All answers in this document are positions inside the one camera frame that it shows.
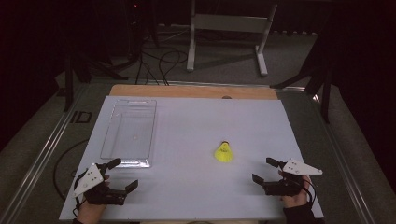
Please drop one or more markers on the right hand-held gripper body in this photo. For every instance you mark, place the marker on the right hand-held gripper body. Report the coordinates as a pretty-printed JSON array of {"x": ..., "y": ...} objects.
[{"x": 281, "y": 187}]

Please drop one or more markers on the person's right hand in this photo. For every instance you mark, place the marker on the person's right hand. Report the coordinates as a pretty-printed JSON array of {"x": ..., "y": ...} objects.
[{"x": 295, "y": 200}]

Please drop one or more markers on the dark equipment stand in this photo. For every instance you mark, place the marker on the dark equipment stand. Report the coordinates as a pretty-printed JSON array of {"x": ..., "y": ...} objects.
[{"x": 137, "y": 28}]

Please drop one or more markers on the white table mat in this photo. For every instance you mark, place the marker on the white table mat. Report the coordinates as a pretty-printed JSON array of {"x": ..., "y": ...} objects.
[{"x": 193, "y": 186}]

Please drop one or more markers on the white metal stand frame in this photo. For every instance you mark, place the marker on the white metal stand frame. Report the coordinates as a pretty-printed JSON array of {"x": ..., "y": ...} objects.
[{"x": 229, "y": 23}]

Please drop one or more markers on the clear plastic tray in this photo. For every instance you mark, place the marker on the clear plastic tray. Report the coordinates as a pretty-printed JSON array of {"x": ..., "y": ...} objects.
[{"x": 130, "y": 133}]

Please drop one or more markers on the black tripod stand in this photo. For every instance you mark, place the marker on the black tripod stand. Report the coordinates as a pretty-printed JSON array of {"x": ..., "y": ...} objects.
[{"x": 320, "y": 81}]

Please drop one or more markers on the person's left hand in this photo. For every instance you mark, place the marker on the person's left hand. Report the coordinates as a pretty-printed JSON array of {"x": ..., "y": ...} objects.
[{"x": 90, "y": 213}]

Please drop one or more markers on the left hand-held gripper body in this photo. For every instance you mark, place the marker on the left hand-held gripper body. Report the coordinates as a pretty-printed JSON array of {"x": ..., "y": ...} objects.
[{"x": 97, "y": 191}]

